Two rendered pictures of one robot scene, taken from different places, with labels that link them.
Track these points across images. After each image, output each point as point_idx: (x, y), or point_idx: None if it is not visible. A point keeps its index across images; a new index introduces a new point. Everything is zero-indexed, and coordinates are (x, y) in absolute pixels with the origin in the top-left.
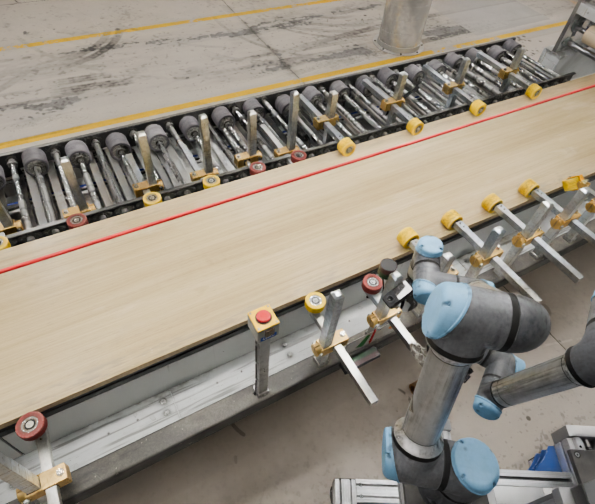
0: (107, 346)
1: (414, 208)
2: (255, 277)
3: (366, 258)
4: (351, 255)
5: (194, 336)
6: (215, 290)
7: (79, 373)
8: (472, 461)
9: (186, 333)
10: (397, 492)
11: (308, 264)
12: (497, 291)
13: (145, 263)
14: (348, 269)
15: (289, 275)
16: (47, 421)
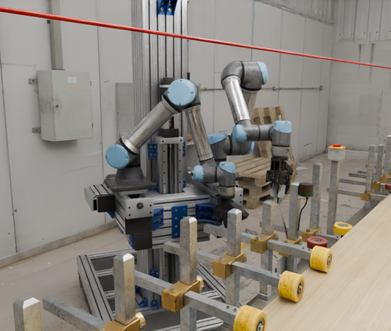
0: None
1: (351, 304)
2: None
3: (341, 251)
4: (355, 250)
5: (381, 205)
6: None
7: None
8: (219, 133)
9: (387, 205)
10: (210, 322)
11: (377, 238)
12: (246, 62)
13: None
14: (345, 243)
15: (379, 231)
16: (390, 190)
